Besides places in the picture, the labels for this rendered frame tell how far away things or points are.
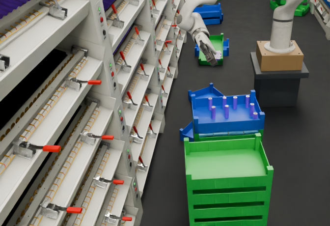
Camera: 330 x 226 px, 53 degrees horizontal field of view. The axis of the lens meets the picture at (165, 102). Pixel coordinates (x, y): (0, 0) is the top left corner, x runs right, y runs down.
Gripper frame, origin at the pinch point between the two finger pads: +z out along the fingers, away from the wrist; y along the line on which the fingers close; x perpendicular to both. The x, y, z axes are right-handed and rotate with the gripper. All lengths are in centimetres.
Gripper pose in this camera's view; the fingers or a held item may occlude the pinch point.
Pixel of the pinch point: (211, 59)
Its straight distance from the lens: 155.5
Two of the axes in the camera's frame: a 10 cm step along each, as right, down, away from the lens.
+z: 2.2, 7.6, -6.1
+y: 5.7, 4.1, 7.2
